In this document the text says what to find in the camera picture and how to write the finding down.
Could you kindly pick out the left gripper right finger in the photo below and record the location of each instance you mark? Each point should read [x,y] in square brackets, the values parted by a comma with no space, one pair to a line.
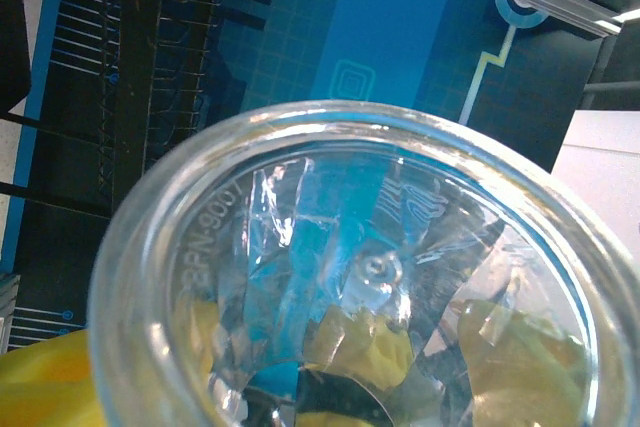
[525,367]

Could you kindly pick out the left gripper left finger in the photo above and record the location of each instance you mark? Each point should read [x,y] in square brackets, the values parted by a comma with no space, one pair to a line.
[40,392]

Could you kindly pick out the clear faceted drinking glass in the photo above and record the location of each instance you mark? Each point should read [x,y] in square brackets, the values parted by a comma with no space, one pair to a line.
[350,227]

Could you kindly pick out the plain white panel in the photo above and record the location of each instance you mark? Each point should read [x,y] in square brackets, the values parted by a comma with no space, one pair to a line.
[605,172]

